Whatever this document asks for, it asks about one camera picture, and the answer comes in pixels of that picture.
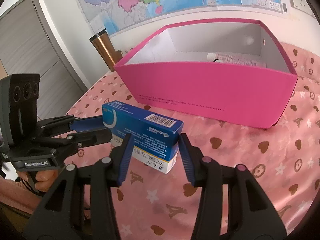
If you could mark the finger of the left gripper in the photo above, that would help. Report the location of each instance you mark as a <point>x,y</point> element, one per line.
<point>63,124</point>
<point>62,148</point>

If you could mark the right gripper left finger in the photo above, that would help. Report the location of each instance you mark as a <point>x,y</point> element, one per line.
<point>79,203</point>

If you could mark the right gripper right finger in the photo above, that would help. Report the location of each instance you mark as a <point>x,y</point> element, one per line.
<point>232,205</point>

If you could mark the blue medicine box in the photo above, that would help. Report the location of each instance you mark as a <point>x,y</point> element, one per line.
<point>155,136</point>

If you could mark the pink tube with green print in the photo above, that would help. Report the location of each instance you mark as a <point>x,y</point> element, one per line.
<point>237,58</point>

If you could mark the pink sleeve left forearm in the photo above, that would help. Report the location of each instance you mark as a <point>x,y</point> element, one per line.
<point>15,195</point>

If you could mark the left hand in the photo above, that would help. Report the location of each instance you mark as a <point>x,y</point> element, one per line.
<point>44,179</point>

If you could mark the grey door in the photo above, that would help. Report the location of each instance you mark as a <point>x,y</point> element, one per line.
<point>29,46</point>

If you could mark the bronze thermos tumbler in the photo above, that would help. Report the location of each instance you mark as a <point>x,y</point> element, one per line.
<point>105,48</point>

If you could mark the pink cardboard storage box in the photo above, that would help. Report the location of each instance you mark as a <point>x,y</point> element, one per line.
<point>169,70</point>

